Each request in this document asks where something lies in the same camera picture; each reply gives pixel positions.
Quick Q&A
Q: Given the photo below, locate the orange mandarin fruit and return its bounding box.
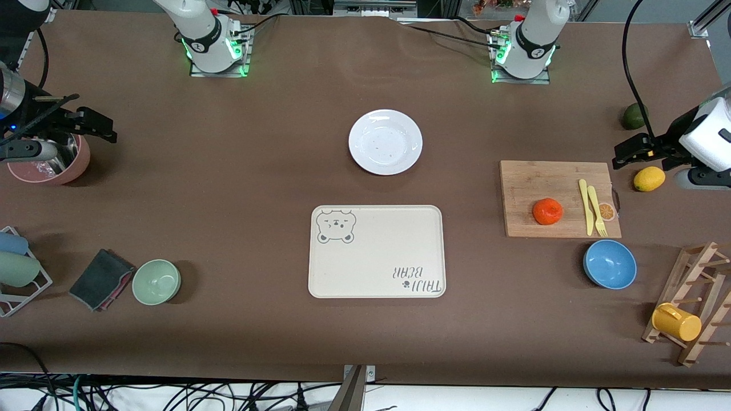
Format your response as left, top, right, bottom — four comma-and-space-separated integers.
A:
532, 198, 564, 226

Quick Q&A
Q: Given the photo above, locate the white round plate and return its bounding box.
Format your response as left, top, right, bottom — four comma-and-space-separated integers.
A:
348, 109, 424, 176

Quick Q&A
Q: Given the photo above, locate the yellow lemon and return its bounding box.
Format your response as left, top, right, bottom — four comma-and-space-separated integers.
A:
633, 166, 666, 192

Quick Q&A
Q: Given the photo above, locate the dark green avocado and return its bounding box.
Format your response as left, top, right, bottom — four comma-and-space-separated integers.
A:
621, 103, 649, 131

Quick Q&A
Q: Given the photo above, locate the steel scoop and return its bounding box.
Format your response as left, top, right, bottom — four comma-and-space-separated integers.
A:
34, 134, 79, 175

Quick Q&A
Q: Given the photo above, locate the pink bowl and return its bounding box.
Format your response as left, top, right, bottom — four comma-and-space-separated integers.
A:
7, 132, 91, 186

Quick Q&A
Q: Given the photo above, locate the yellow plastic fork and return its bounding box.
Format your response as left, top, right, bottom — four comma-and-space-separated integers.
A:
587, 186, 608, 237

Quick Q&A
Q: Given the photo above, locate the yellow plastic knife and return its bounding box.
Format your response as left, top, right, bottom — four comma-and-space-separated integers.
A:
579, 179, 595, 236

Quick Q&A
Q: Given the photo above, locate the bamboo cutting board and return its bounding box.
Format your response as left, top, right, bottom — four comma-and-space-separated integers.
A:
500, 160, 622, 239

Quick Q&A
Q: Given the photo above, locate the blue bowl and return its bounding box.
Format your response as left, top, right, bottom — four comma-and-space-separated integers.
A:
583, 239, 638, 290

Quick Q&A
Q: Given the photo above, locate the wooden cup rack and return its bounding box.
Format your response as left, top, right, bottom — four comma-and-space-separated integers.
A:
641, 241, 731, 367

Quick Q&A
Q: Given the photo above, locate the light blue cup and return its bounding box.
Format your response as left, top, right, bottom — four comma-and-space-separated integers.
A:
0, 231, 29, 256

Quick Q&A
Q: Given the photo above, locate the folded dark grey cloth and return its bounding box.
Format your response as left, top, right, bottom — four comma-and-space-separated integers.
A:
69, 248, 136, 312

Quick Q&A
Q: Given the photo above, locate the pale green cup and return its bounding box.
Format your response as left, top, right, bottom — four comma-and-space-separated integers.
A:
0, 251, 42, 288

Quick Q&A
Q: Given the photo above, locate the pale green bowl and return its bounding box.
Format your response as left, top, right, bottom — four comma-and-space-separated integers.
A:
132, 259, 182, 306

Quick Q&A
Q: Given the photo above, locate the yellow mug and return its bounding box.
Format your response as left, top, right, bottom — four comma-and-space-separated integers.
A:
652, 303, 702, 343

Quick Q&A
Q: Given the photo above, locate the beige bear print tray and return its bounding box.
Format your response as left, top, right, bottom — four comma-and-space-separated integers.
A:
308, 204, 447, 299

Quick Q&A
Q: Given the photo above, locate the grey metal box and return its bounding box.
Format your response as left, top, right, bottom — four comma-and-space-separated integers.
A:
334, 0, 417, 19

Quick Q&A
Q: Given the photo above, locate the aluminium frame profile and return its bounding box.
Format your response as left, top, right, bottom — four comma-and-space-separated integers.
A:
14, 9, 58, 72

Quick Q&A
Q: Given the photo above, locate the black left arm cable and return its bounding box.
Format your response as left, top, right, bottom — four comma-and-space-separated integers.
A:
622, 0, 663, 140

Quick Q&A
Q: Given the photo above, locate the aluminium frame post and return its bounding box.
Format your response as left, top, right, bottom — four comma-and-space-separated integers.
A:
688, 0, 731, 39

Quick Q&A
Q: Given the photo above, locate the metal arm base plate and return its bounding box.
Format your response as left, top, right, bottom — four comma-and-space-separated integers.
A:
491, 31, 552, 85
190, 26, 252, 78

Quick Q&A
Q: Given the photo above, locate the white wire rack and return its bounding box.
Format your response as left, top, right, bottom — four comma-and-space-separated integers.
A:
0, 226, 53, 318

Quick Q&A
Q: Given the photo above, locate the black base cable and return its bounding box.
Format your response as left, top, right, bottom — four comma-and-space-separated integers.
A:
228, 11, 289, 43
400, 23, 503, 51
454, 16, 506, 38

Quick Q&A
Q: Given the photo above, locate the black floor cable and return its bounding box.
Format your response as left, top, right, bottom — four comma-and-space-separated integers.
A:
0, 341, 55, 411

